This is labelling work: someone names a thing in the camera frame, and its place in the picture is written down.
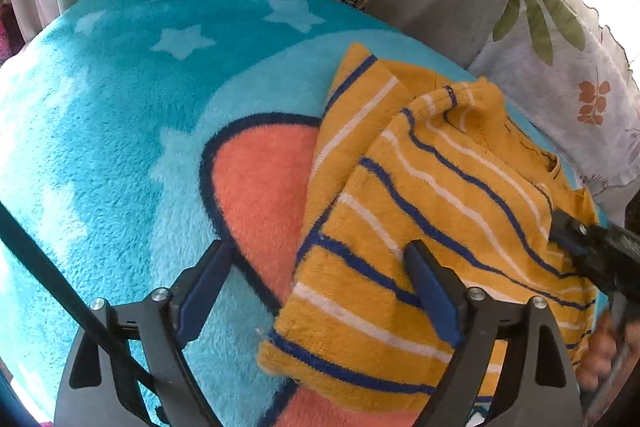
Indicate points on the yellow striped sweater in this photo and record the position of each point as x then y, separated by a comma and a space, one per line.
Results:
425, 187

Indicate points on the person's right hand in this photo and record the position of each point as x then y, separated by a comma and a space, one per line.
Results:
597, 352

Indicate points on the teal star fleece blanket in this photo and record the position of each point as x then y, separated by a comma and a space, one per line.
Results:
100, 132

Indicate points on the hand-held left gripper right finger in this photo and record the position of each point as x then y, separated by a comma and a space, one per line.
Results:
435, 302

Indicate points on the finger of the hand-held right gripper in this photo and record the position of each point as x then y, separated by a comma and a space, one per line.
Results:
564, 221
570, 246

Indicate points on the white leaf print pillow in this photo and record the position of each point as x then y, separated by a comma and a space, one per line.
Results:
565, 72

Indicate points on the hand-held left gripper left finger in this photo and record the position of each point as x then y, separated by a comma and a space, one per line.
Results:
200, 302

